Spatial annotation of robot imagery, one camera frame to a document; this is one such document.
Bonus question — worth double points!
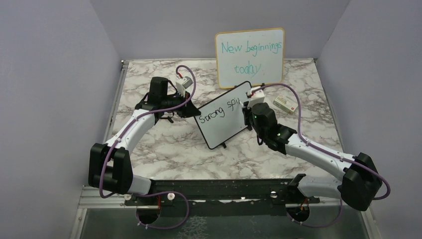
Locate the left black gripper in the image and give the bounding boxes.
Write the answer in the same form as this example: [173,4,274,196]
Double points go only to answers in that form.
[162,90,201,119]

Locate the black framed whiteboard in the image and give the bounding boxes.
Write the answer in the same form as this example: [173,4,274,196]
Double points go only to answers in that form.
[194,81,252,149]

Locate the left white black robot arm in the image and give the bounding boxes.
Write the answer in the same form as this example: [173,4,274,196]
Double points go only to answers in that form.
[88,77,201,205]

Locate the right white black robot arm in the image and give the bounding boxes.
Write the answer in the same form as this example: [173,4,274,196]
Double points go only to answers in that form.
[242,103,383,211]

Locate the silver black whiteboard stand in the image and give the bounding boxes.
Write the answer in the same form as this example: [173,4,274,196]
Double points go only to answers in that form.
[220,126,253,149]

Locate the yellow framed whiteboard with writing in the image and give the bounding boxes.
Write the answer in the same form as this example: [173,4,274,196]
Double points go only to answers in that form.
[214,28,285,89]

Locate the white green eraser box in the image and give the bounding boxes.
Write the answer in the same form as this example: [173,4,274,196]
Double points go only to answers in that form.
[273,94,298,115]

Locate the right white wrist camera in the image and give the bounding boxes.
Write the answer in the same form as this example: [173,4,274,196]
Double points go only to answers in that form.
[246,87,265,109]

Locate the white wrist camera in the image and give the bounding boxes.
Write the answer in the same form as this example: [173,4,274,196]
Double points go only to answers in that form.
[175,76,193,97]
[246,87,265,109]

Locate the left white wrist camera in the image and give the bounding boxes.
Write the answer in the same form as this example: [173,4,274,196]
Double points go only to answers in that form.
[175,76,193,97]

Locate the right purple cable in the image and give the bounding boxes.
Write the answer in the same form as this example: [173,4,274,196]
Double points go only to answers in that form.
[247,83,392,228]

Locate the black aluminium base frame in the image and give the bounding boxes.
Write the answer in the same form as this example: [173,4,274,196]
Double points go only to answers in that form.
[71,179,381,239]

